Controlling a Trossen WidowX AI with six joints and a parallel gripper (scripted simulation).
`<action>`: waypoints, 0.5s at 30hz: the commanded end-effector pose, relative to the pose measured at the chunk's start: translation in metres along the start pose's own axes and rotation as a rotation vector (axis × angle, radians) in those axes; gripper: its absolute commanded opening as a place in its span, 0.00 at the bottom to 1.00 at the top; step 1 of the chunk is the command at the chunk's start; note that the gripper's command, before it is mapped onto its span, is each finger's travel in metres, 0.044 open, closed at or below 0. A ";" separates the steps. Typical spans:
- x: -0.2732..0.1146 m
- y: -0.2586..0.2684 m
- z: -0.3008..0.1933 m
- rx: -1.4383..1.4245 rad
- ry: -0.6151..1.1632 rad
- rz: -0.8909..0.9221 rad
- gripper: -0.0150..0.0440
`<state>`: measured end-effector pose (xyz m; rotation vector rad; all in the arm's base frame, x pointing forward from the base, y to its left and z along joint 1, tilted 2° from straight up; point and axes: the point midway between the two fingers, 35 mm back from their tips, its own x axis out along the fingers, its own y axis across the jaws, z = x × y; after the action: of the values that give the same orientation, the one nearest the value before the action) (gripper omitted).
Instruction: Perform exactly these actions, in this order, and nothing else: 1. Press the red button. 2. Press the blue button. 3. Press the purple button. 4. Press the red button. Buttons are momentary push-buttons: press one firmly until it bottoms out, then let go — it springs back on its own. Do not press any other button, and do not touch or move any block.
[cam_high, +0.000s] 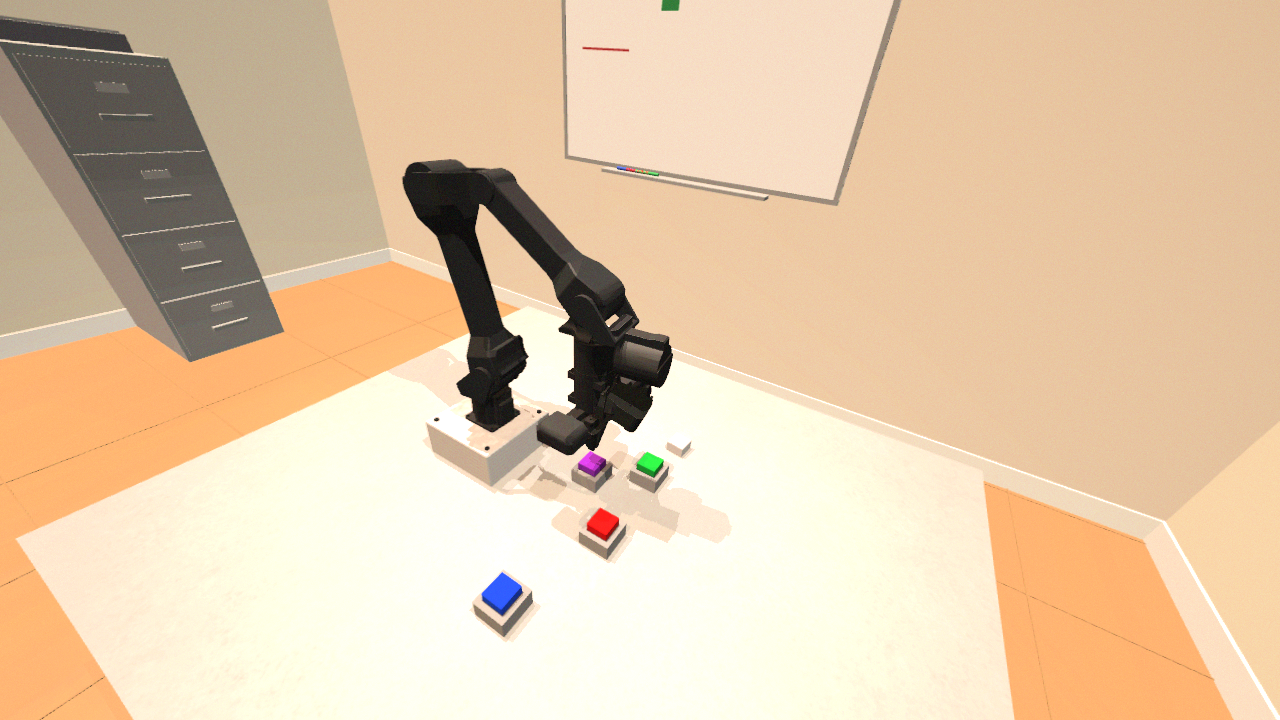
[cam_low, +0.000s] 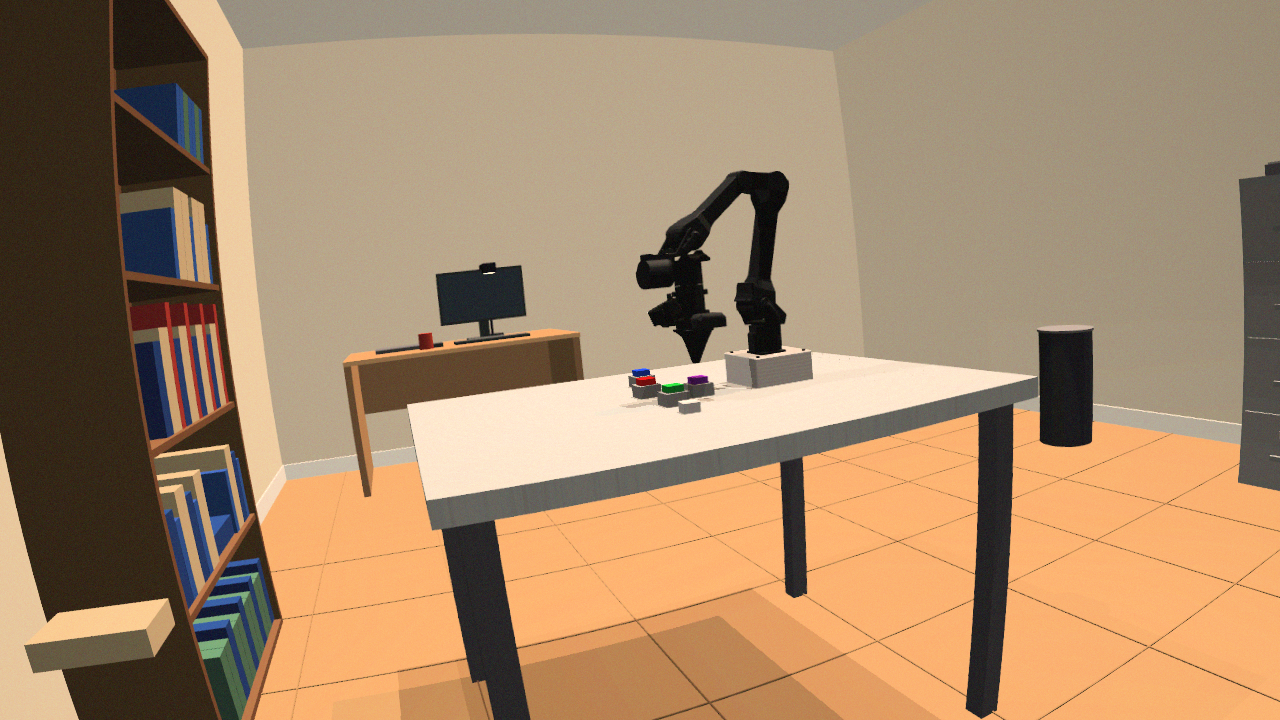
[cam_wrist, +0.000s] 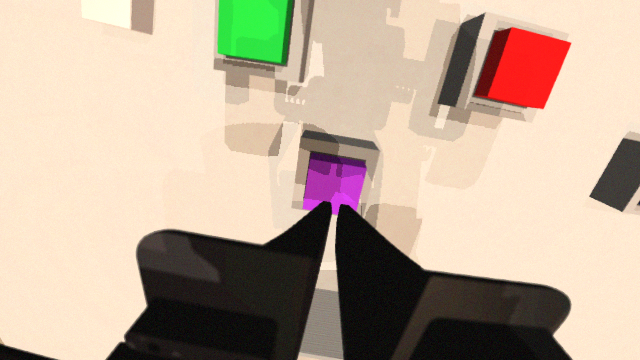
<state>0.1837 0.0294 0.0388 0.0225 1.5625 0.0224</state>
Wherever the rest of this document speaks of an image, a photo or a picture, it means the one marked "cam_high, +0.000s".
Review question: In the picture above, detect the green button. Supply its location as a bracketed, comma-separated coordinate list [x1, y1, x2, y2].
[628, 452, 669, 493]

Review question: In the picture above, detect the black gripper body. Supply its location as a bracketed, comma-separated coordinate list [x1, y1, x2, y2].
[536, 366, 617, 455]

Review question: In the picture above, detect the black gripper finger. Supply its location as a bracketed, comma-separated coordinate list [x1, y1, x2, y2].
[596, 414, 611, 447]
[585, 421, 605, 451]

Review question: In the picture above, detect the blue button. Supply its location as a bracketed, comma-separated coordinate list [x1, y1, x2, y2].
[472, 570, 532, 637]

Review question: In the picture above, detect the red button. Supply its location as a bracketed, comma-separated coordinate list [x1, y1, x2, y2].
[579, 507, 627, 560]

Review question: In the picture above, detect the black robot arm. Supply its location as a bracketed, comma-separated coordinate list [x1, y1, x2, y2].
[402, 159, 673, 432]

